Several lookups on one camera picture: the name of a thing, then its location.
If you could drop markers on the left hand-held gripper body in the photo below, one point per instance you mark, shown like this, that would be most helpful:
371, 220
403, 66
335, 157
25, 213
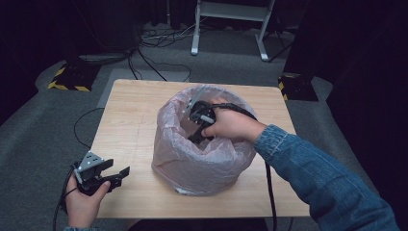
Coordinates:
89, 166

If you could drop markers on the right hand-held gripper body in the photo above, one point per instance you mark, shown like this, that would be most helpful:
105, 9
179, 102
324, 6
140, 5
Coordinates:
202, 112

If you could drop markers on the trash bin with pink bag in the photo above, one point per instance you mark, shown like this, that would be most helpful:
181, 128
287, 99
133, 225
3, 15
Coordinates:
192, 166

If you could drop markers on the person's right hand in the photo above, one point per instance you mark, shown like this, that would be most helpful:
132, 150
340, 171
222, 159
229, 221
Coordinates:
234, 125

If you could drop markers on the person's left hand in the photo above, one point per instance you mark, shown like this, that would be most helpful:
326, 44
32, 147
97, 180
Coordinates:
81, 208

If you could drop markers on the person's dark trousers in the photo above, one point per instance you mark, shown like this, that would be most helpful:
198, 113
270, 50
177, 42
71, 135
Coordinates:
198, 225

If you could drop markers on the yellow-black striped base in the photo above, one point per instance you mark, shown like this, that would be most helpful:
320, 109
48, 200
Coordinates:
296, 86
75, 77

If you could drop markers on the black tripod leg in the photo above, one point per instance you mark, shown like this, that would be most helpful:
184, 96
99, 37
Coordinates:
280, 51

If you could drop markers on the white metal stand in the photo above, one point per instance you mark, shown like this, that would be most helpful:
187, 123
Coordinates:
231, 11

